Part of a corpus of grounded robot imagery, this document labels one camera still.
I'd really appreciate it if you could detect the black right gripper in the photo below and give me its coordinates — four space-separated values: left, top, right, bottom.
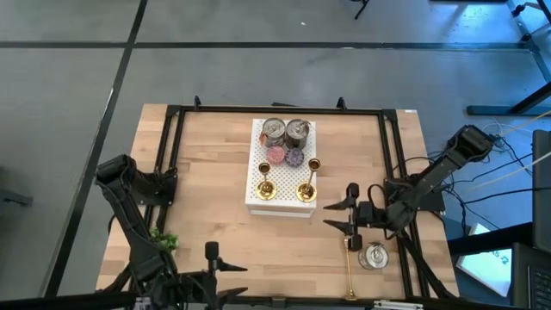
323 183 391 252

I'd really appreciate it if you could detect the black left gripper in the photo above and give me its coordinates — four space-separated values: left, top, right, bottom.
163 242 249 305

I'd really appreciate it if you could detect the tall gold candlestick holder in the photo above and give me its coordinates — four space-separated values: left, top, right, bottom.
342 235 358 301
253 161 279 202
294 158 322 204

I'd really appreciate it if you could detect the dark floral round candle tin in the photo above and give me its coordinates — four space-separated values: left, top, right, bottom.
284 147 306 168

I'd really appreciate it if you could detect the pink floral round candle tin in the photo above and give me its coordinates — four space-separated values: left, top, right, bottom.
265 145 287 165

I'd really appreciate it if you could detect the tin can with twine knob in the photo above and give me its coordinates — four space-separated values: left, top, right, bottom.
284 118 312 151
356 241 391 271

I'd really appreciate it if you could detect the tin can with orange tag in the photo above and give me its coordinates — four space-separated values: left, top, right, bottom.
258 116 288 148

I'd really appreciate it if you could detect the small green potted plant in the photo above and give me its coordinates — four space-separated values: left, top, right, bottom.
149 226 180 253

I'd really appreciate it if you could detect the white perforated shelf riser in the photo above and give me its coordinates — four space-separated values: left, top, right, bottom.
244 118 319 219

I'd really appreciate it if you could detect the white printed box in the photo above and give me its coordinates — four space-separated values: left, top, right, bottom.
455 222 513 298

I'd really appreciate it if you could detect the black overhead crossbar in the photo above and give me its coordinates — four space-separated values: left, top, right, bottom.
0 291 551 310

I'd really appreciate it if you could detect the black laptop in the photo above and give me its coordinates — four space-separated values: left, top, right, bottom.
511 242 551 310

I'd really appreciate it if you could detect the black monitor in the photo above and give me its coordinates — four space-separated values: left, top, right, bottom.
532 128 551 255

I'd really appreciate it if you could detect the black tripod leg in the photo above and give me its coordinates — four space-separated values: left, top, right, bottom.
350 0 371 21

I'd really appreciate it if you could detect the black office chair base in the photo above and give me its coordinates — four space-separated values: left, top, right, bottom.
506 0 551 42

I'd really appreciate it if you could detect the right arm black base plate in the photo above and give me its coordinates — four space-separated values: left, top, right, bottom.
384 178 447 213

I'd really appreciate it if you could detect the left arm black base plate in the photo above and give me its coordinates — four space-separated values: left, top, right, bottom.
128 170 178 207

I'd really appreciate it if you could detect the black aluminium rig frame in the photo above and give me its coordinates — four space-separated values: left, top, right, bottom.
96 95 460 302

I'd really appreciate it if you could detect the black frame strut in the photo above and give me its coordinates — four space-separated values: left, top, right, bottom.
447 221 535 256

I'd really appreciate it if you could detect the long black floor cable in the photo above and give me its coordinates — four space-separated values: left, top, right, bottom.
428 148 551 225

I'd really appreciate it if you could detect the beige floor cable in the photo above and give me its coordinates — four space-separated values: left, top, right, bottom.
468 150 551 190

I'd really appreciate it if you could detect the white coiled cable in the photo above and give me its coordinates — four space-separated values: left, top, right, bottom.
480 121 517 140

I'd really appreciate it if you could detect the black desk leg frame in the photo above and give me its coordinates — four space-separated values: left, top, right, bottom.
467 81 551 116

